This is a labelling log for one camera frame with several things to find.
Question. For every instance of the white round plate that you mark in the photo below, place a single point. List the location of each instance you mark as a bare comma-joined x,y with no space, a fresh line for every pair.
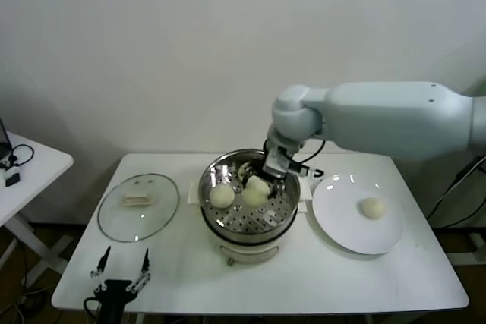
341,217

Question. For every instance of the white side table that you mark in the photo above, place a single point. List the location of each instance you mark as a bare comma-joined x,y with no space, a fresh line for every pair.
38,164

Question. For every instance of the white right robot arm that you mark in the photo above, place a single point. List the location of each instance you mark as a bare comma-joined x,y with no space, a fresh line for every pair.
379,119

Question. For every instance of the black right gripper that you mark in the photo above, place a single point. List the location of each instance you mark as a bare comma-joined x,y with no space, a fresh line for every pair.
266,174

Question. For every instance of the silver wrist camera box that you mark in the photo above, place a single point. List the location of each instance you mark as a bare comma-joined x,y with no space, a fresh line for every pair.
276,162

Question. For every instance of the glass pot lid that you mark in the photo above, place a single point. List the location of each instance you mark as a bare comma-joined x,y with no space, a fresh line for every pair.
114,217

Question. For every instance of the small white adapter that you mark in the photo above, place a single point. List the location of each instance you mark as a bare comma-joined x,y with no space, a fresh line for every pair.
9,168

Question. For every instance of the white electric cooker base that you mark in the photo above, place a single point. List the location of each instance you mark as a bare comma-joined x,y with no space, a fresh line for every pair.
247,250

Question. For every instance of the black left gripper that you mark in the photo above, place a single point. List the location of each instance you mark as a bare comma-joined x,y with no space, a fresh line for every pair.
113,299

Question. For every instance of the black tablet screen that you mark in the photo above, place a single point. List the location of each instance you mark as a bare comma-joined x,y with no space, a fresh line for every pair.
3,140

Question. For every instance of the perforated steel steamer basket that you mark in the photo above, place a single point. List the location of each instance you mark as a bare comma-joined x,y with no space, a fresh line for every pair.
247,219

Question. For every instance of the small black box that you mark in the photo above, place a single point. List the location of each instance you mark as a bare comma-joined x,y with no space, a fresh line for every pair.
12,180

